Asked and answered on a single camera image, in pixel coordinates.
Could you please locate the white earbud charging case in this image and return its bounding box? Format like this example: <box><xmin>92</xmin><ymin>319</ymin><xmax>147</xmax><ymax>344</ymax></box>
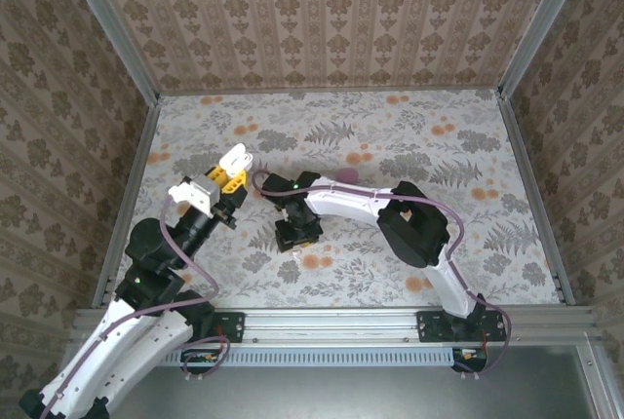
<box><xmin>217</xmin><ymin>143</ymin><xmax>254</xmax><ymax>172</ymax></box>

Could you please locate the floral patterned table mat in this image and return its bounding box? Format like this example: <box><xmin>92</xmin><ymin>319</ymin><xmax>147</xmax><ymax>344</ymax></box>
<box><xmin>104</xmin><ymin>90</ymin><xmax>562</xmax><ymax>308</ymax></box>

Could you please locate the grey metal panel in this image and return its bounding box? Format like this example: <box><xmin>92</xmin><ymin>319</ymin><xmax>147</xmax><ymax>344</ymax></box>
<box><xmin>72</xmin><ymin>345</ymin><xmax>604</xmax><ymax>419</ymax></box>

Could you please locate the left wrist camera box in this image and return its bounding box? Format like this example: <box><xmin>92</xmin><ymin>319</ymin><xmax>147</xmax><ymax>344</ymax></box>
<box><xmin>168</xmin><ymin>175</ymin><xmax>220</xmax><ymax>219</ymax></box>

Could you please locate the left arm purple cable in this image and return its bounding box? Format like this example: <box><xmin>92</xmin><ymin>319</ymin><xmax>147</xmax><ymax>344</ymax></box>
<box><xmin>41</xmin><ymin>192</ymin><xmax>231</xmax><ymax>419</ymax></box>

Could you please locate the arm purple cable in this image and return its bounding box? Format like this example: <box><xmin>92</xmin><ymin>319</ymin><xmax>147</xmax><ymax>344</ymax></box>
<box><xmin>250</xmin><ymin>170</ymin><xmax>512</xmax><ymax>379</ymax></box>
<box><xmin>41</xmin><ymin>192</ymin><xmax>231</xmax><ymax>419</ymax></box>

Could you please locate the aluminium table side rail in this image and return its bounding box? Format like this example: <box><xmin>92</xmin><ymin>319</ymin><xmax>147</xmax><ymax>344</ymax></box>
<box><xmin>496</xmin><ymin>92</ymin><xmax>576</xmax><ymax>306</ymax></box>
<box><xmin>92</xmin><ymin>96</ymin><xmax>162</xmax><ymax>308</ymax></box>

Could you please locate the aluminium mounting rail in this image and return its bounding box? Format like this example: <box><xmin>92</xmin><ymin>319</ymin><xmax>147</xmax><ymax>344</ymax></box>
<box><xmin>72</xmin><ymin>306</ymin><xmax>601</xmax><ymax>345</ymax></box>

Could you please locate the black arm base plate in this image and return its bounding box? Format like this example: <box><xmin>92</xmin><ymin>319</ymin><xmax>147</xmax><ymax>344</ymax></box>
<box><xmin>416</xmin><ymin>310</ymin><xmax>508</xmax><ymax>344</ymax></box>
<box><xmin>194</xmin><ymin>310</ymin><xmax>245</xmax><ymax>344</ymax></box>

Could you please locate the grey slotted cable duct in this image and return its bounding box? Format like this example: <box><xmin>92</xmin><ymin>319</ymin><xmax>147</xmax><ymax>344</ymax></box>
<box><xmin>160</xmin><ymin>346</ymin><xmax>457</xmax><ymax>367</ymax></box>

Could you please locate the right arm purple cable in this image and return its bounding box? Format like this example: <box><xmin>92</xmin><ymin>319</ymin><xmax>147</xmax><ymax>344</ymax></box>
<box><xmin>250</xmin><ymin>170</ymin><xmax>512</xmax><ymax>379</ymax></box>

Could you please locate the aluminium frame post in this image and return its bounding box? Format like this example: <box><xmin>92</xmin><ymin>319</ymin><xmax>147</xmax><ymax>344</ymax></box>
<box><xmin>496</xmin><ymin>0</ymin><xmax>594</xmax><ymax>98</ymax></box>
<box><xmin>56</xmin><ymin>0</ymin><xmax>162</xmax><ymax>104</ymax></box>

